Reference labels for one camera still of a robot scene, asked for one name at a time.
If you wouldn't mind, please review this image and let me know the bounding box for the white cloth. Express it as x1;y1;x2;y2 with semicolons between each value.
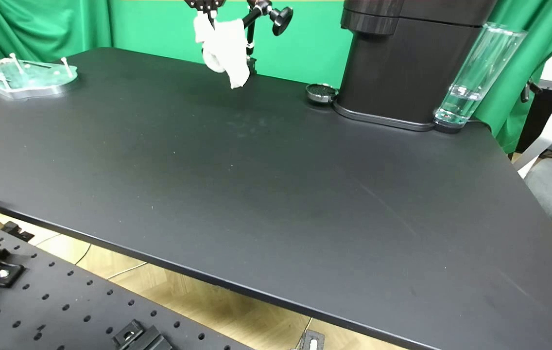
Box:
192;13;252;91

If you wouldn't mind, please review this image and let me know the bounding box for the flat green backdrop screen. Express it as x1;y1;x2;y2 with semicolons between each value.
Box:
106;0;353;89

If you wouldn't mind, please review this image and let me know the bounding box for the small black round cap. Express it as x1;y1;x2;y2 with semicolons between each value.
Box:
305;81;340;107

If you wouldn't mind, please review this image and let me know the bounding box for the green draped curtain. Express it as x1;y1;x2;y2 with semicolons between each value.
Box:
474;0;552;157
0;0;112;66

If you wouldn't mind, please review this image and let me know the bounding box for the clear acrylic tray with pegs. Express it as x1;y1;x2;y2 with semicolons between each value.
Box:
0;52;79;95

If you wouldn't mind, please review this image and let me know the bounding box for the large black appliance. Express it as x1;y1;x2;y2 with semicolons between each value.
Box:
332;0;499;134

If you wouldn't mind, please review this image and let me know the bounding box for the small black clamp block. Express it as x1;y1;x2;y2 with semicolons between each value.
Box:
0;220;34;243

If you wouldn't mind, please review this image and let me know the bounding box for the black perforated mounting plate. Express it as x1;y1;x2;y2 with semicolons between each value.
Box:
0;220;252;350

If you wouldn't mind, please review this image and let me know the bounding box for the black square fitting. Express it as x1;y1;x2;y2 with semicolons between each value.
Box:
110;317;178;350

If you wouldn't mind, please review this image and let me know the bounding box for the floor power outlet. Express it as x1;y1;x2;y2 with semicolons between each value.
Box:
297;328;326;350

